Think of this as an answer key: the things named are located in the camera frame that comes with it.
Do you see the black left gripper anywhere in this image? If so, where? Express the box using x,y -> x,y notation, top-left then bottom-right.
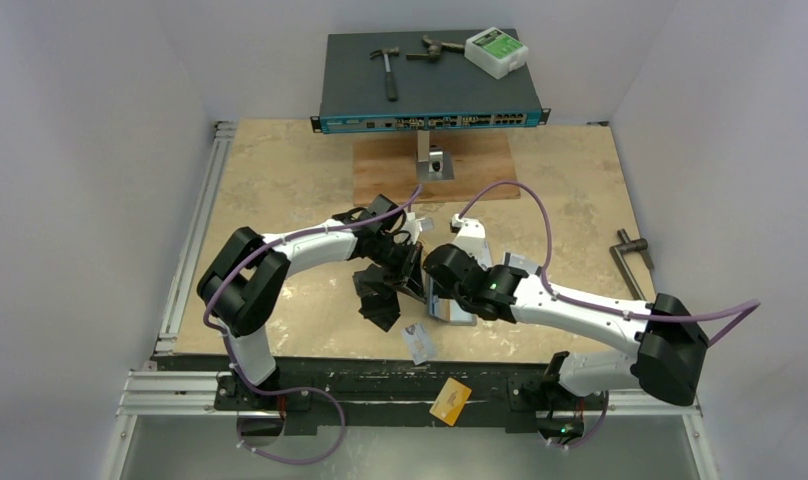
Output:
369,233 -> 426,302

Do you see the grey card holder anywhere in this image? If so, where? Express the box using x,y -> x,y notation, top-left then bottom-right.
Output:
426,277 -> 478,327

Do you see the black credit card stack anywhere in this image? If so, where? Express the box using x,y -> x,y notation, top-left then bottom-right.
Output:
352,265 -> 401,332

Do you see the single silver credit card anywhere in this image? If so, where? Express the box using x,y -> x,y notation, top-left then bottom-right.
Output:
401,323 -> 437,365

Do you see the single orange credit card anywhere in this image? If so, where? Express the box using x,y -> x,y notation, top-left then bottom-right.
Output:
429,378 -> 472,427

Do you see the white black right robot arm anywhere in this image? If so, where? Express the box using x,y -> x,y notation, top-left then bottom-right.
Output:
423,244 -> 709,407

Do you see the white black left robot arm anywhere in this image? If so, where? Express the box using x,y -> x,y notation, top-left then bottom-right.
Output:
196,194 -> 427,409

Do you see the brown wooden board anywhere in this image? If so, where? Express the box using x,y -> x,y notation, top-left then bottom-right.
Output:
353,131 -> 517,205

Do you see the grey metal stand base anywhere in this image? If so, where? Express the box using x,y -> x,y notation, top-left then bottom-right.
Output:
416,130 -> 454,183

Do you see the small hammer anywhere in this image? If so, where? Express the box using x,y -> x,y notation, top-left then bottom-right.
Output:
369,47 -> 400,102

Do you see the white green plastic box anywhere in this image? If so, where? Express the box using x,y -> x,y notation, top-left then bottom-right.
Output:
464,27 -> 529,80

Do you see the dark metal clamp tool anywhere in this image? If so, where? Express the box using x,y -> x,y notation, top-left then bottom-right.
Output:
405,35 -> 465,63

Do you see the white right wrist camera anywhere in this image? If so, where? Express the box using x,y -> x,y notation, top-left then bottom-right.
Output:
450,214 -> 493,268

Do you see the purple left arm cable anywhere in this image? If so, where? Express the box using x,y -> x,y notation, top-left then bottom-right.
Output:
201,184 -> 424,395

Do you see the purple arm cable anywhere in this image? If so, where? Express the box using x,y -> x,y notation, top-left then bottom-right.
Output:
201,184 -> 424,395
456,180 -> 762,347

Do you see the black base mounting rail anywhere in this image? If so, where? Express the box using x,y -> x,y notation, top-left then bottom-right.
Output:
154,354 -> 605,439

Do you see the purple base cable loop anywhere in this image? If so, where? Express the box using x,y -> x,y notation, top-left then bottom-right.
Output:
234,387 -> 348,465

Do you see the metal crank handle tool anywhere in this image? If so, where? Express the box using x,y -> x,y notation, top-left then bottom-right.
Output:
609,229 -> 656,303

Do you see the blue network switch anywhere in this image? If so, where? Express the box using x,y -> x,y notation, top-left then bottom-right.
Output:
311,30 -> 551,134

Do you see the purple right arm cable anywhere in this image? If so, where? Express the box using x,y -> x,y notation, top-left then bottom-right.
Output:
456,180 -> 762,347

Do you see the aluminium frame rail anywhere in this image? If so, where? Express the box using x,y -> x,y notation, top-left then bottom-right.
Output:
102,119 -> 713,479

